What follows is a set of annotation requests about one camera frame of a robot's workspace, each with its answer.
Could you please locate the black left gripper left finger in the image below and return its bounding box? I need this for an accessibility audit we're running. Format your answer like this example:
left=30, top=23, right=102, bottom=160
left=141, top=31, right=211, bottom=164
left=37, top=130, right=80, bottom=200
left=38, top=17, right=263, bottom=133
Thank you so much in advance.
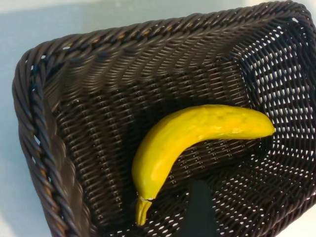
left=178, top=180, right=199, bottom=237

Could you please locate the dark brown wicker basket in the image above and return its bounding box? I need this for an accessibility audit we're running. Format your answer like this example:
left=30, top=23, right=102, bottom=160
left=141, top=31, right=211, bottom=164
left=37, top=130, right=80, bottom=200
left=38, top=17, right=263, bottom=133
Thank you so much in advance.
left=11, top=0, right=316, bottom=237

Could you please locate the yellow banana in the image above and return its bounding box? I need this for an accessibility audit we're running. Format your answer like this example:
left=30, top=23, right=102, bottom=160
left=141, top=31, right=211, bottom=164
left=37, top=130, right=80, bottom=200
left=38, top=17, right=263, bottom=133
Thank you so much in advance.
left=131, top=104, right=276, bottom=227

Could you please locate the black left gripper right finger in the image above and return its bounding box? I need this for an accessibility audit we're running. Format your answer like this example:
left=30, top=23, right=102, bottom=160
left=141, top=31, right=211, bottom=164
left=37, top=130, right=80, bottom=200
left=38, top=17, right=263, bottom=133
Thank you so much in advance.
left=197, top=180, right=219, bottom=237

